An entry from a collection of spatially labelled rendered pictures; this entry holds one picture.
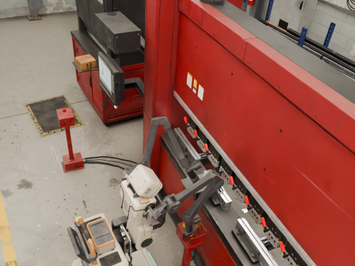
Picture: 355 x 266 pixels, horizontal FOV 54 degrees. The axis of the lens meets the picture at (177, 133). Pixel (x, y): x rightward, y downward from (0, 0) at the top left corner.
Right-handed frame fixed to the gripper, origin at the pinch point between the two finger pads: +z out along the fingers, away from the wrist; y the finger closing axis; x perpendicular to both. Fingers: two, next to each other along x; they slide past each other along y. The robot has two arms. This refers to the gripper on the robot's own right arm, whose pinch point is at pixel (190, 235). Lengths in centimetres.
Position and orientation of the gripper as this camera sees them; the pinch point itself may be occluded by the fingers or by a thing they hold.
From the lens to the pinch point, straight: 290.2
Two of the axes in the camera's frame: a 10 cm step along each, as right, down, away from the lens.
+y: 8.7, -4.2, 2.6
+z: 1.3, 7.0, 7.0
